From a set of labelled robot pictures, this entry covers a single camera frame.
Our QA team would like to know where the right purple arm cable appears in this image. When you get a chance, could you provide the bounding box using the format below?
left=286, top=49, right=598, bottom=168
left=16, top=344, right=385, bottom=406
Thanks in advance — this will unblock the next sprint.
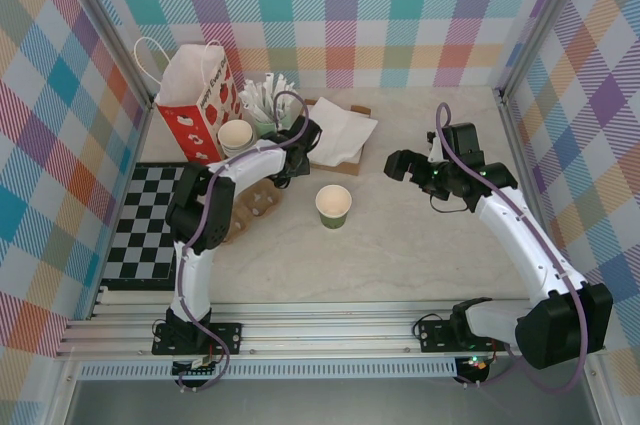
left=435, top=102, right=589, bottom=396

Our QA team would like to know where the small green circuit board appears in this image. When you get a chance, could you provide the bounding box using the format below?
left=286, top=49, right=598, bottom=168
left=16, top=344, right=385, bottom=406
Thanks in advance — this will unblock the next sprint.
left=172, top=357, right=221, bottom=377

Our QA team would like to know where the right aluminium frame post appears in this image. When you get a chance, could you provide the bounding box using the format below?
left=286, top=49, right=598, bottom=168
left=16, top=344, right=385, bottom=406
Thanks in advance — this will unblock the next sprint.
left=494, top=0, right=596, bottom=101

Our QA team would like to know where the left aluminium frame post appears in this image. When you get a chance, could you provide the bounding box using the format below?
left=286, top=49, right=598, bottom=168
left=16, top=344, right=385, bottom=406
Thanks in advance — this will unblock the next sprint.
left=59, top=0, right=156, bottom=111

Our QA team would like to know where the black mount plate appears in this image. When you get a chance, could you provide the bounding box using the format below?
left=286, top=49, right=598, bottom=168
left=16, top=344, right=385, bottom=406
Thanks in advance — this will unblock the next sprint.
left=152, top=322, right=245, bottom=357
left=418, top=319, right=510, bottom=354

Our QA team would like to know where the aluminium table edge rail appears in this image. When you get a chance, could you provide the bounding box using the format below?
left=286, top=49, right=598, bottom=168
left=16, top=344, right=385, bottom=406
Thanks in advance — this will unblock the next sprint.
left=497, top=87, right=551, bottom=246

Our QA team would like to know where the small lit controller board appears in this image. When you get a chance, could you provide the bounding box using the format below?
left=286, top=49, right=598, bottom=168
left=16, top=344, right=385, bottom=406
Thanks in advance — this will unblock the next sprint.
left=458, top=354, right=490, bottom=372

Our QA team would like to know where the brown cardboard cup carrier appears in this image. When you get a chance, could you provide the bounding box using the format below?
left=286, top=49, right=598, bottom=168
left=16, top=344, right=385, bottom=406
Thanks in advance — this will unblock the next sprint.
left=224, top=179, right=286, bottom=246

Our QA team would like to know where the black white checkerboard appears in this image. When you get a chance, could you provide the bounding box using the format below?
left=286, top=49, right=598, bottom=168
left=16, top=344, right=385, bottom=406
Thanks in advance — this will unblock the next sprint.
left=102, top=162, right=194, bottom=291

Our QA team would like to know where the perforated white cable duct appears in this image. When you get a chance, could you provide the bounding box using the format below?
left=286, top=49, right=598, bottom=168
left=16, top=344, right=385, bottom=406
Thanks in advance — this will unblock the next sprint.
left=77, top=363, right=459, bottom=380

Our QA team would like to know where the white red printed paper bag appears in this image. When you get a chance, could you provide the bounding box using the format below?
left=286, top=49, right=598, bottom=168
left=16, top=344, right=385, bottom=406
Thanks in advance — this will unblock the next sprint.
left=133, top=37, right=246, bottom=164

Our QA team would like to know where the green paper coffee cup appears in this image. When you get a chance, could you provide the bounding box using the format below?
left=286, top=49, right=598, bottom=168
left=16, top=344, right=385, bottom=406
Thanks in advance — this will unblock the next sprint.
left=314, top=184, right=353, bottom=231

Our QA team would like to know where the stack of paper cups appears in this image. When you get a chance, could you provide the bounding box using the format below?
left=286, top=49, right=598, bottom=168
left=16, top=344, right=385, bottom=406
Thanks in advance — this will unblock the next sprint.
left=217, top=118, right=257, bottom=159

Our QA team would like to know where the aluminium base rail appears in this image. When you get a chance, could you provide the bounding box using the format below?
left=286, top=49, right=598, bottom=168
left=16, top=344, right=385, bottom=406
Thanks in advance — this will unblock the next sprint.
left=54, top=297, right=609, bottom=359

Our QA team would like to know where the right black mount plate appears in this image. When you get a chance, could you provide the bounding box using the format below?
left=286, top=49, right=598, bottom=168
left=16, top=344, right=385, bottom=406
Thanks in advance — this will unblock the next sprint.
left=418, top=319, right=510, bottom=354

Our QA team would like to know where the aluminium frame post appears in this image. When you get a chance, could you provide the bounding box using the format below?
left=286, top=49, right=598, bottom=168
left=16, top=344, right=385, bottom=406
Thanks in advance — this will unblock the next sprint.
left=494, top=0, right=596, bottom=101
left=59, top=0, right=156, bottom=111

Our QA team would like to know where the left black mount plate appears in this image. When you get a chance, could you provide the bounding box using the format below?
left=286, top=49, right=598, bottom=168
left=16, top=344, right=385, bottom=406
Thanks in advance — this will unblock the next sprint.
left=152, top=322, right=245, bottom=357

